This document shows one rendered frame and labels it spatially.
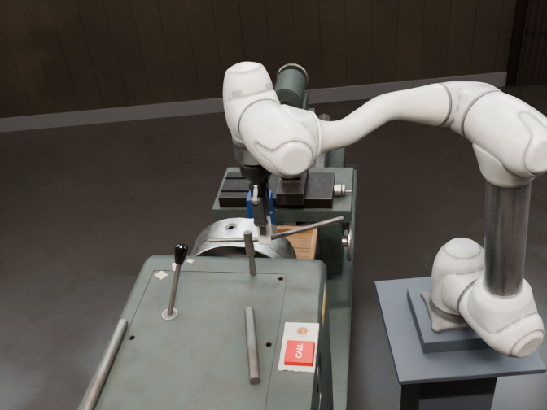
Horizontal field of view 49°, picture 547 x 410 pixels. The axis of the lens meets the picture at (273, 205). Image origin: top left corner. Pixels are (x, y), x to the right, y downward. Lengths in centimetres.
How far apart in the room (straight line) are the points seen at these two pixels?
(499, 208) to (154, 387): 88
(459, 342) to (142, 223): 245
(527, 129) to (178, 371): 88
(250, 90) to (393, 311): 114
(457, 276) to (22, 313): 245
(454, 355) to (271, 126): 115
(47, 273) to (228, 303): 243
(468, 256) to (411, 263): 160
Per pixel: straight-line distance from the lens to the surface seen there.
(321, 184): 231
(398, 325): 207
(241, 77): 120
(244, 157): 128
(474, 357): 201
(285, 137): 106
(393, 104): 138
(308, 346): 132
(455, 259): 185
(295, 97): 265
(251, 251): 147
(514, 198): 149
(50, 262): 386
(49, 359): 328
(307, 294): 144
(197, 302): 147
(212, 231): 172
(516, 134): 136
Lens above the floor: 226
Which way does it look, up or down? 36 degrees down
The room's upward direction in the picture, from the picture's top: 6 degrees counter-clockwise
